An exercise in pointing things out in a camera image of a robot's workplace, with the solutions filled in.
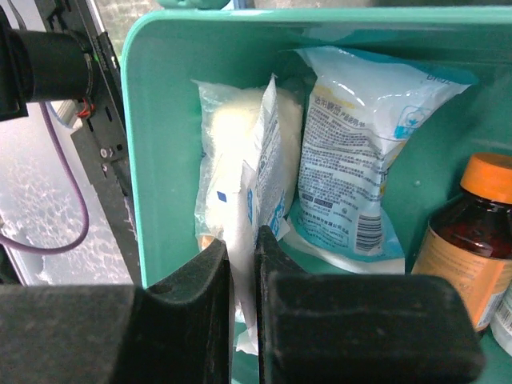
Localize black mounting base rail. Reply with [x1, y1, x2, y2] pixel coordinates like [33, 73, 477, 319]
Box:
[35, 1, 141, 285]

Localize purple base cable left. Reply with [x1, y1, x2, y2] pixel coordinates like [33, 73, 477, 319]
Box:
[0, 102, 91, 255]

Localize teal medicine kit box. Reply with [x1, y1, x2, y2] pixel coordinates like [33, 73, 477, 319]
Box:
[122, 3, 511, 286]

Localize clear gauze packet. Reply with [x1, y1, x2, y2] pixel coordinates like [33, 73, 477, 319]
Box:
[194, 75, 305, 355]

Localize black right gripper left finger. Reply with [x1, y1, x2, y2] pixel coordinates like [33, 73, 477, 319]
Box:
[1, 241, 233, 383]

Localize white disinfectant bottle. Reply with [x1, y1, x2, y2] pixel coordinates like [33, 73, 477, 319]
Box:
[490, 284, 512, 356]

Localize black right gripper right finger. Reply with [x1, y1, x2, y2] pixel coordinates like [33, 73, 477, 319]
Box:
[254, 226, 486, 383]

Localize blue cotton pad bag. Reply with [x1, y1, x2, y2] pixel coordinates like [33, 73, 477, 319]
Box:
[284, 46, 477, 274]

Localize brown bottle orange cap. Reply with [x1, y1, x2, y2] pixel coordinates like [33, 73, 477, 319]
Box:
[412, 152, 511, 333]

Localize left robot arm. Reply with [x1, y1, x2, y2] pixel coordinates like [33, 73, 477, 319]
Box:
[1, 10, 100, 121]

